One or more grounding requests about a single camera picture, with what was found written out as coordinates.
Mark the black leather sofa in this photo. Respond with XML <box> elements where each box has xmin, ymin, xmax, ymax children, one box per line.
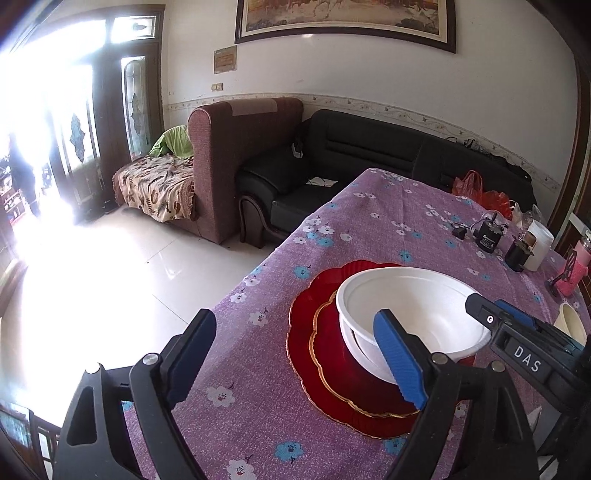
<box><xmin>236</xmin><ymin>108</ymin><xmax>536</xmax><ymax>250</ymax></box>

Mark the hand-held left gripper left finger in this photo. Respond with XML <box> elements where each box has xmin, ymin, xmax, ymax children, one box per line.
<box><xmin>53</xmin><ymin>308</ymin><xmax>217</xmax><ymax>480</ymax></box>

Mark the red plastic bag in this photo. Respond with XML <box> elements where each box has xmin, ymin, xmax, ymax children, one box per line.
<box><xmin>480</xmin><ymin>190</ymin><xmax>513</xmax><ymax>221</ymax></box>
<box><xmin>451</xmin><ymin>170</ymin><xmax>485</xmax><ymax>204</ymax></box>

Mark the green cloth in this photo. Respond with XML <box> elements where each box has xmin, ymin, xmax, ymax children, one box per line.
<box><xmin>148</xmin><ymin>126</ymin><xmax>195</xmax><ymax>158</ymax></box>

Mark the framed wall painting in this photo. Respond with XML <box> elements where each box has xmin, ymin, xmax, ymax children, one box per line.
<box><xmin>235</xmin><ymin>0</ymin><xmax>458</xmax><ymax>55</ymax></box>

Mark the pink thermos with knitted sleeve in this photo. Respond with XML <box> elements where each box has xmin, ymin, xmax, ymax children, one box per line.
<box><xmin>554</xmin><ymin>231</ymin><xmax>591</xmax><ymax>297</ymax></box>

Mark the clear plastic bag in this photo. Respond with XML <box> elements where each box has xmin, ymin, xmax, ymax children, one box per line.
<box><xmin>510</xmin><ymin>203</ymin><xmax>543</xmax><ymax>229</ymax></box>

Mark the small wall plaque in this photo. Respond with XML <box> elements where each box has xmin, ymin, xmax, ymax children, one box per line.
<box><xmin>213</xmin><ymin>45</ymin><xmax>238</xmax><ymax>73</ymax></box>

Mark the brown fabric sofa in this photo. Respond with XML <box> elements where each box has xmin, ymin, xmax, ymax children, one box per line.
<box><xmin>112</xmin><ymin>97</ymin><xmax>304</xmax><ymax>245</ymax></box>

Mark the white foam bowl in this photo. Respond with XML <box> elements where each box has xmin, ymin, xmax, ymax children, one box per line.
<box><xmin>335</xmin><ymin>268</ymin><xmax>492</xmax><ymax>365</ymax></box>

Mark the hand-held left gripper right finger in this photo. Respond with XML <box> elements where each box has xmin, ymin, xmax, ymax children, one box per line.
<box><xmin>373</xmin><ymin>308</ymin><xmax>539</xmax><ymax>480</ymax></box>

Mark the white plastic jar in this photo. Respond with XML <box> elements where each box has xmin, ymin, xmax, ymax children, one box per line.
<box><xmin>524</xmin><ymin>219</ymin><xmax>555</xmax><ymax>272</ymax></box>

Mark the leaf patterned blanket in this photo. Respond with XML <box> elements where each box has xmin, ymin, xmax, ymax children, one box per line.
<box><xmin>112</xmin><ymin>154</ymin><xmax>197</xmax><ymax>222</ymax></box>

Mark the small red gold-rimmed plate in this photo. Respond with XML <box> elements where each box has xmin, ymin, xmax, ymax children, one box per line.
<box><xmin>314</xmin><ymin>290</ymin><xmax>423</xmax><ymax>418</ymax></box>

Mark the glass panel door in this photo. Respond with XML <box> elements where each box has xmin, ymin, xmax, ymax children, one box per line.
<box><xmin>92</xmin><ymin>4</ymin><xmax>166</xmax><ymax>217</ymax></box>

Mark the purple floral tablecloth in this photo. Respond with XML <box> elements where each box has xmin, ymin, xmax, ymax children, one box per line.
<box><xmin>122</xmin><ymin>167</ymin><xmax>591</xmax><ymax>480</ymax></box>

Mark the black phone stand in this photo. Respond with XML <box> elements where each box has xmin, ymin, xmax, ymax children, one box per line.
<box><xmin>545</xmin><ymin>265</ymin><xmax>573</xmax><ymax>296</ymax></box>

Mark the black round device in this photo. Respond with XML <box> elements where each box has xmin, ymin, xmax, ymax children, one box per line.
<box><xmin>473</xmin><ymin>213</ymin><xmax>509</xmax><ymax>254</ymax></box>

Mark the cream mug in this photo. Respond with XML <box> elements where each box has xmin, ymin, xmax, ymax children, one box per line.
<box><xmin>553</xmin><ymin>302</ymin><xmax>589</xmax><ymax>344</ymax></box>

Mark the white paper bowl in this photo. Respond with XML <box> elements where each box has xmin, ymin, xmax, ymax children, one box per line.
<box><xmin>342</xmin><ymin>323</ymin><xmax>476</xmax><ymax>386</ymax></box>

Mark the dark jar with wooden lid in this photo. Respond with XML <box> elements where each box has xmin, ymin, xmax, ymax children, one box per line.
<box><xmin>504</xmin><ymin>234</ymin><xmax>532</xmax><ymax>272</ymax></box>

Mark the large red plate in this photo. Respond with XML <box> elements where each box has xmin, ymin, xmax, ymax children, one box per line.
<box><xmin>286</xmin><ymin>260</ymin><xmax>467</xmax><ymax>438</ymax></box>

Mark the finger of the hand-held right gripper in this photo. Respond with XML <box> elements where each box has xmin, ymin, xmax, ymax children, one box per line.
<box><xmin>465</xmin><ymin>292</ymin><xmax>543</xmax><ymax>335</ymax></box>

